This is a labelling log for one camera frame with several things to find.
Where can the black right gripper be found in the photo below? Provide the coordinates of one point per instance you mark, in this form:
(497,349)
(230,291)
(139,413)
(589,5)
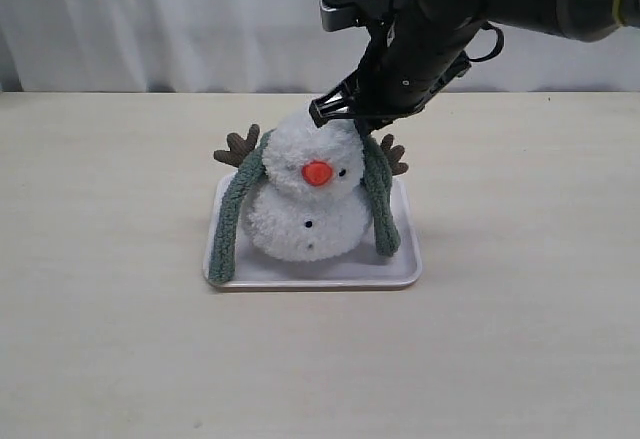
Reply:
(398,71)

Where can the teal fleece scarf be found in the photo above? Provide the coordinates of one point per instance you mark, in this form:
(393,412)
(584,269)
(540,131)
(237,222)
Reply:
(230,219)

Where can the white plush snowman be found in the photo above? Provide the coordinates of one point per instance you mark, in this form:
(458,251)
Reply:
(305,194)

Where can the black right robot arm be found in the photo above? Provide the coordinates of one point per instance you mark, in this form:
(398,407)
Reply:
(580,20)

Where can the white plastic tray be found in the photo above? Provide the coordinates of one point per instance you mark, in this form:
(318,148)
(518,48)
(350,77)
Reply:
(361,268)

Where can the white backdrop curtain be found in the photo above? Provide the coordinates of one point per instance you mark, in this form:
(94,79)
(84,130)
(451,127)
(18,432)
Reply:
(186,46)

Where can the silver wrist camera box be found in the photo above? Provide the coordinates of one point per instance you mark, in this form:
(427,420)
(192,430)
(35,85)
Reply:
(343,14)

